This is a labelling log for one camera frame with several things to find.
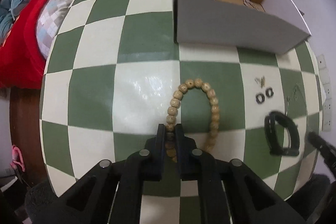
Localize wooden bead bracelet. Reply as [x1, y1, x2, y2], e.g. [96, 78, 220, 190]
[165, 78, 221, 163]

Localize white power strip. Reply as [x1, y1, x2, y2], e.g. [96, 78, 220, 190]
[317, 55, 333, 132]

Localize small silver earrings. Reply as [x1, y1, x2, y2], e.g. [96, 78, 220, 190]
[286, 83, 307, 110]

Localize small gold clip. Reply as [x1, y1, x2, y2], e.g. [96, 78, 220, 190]
[255, 76, 265, 88]

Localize green white checkered tablecloth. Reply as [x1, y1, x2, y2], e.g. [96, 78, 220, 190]
[39, 0, 324, 224]

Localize pink object on floor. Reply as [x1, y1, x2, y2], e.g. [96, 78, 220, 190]
[10, 145, 26, 172]

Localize open white cardboard box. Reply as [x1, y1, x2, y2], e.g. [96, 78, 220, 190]
[173, 0, 311, 55]

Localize red blanket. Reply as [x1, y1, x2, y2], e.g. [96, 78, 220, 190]
[0, 0, 49, 89]

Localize black strap bracelet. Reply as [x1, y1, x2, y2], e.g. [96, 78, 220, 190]
[264, 110, 301, 157]

